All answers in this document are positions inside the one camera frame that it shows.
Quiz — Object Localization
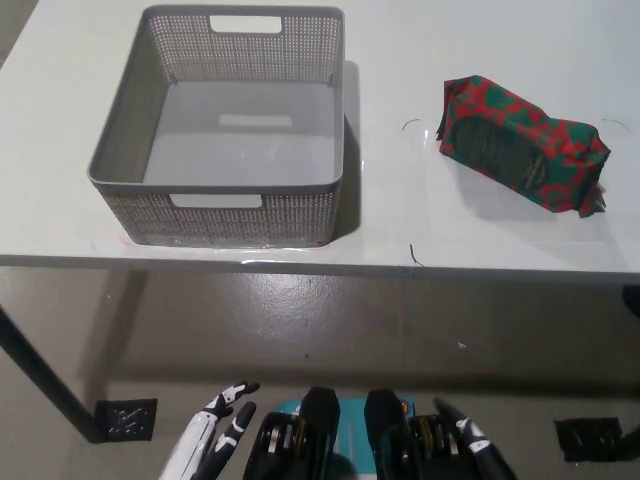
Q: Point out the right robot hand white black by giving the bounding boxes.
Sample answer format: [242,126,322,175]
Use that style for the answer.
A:
[432,397,517,480]

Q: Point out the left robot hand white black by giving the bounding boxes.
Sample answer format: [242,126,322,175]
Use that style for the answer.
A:
[159,380,262,480]

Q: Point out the red green coffee bean bag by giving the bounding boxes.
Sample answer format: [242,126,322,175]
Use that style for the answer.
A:
[435,74,614,220]

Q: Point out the black floor tape patch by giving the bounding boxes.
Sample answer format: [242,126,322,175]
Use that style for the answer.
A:
[553,415,624,464]
[94,397,159,444]

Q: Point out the black metal table leg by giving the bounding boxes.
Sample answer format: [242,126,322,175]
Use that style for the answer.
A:
[0,303,104,445]

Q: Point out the dark round object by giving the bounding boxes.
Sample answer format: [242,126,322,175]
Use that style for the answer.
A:
[621,283,640,317]

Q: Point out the grey perforated plastic basket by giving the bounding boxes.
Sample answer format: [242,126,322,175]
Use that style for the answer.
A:
[85,4,347,249]

